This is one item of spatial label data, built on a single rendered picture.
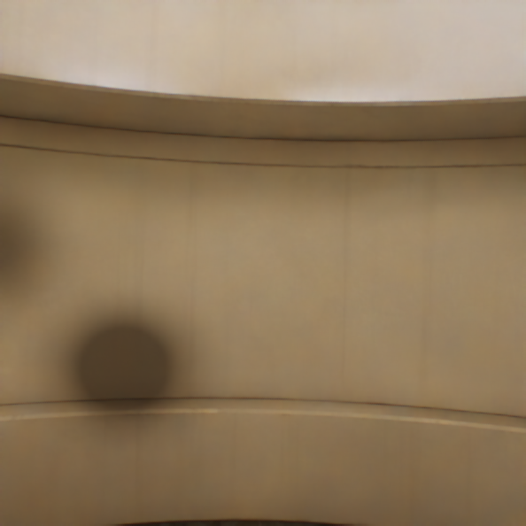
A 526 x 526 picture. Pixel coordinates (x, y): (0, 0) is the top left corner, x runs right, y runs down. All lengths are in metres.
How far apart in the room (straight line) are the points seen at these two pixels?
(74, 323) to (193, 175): 0.20
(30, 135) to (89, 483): 0.36
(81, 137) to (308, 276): 0.29
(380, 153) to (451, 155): 0.07
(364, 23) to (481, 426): 0.40
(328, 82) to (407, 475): 0.39
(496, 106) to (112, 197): 0.38
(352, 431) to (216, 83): 0.36
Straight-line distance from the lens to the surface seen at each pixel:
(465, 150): 0.50
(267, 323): 0.46
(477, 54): 0.43
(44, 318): 0.48
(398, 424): 0.46
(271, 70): 0.40
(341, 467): 0.47
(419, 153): 0.49
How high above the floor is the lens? 0.26
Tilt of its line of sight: 1 degrees up
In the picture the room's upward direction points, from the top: 2 degrees clockwise
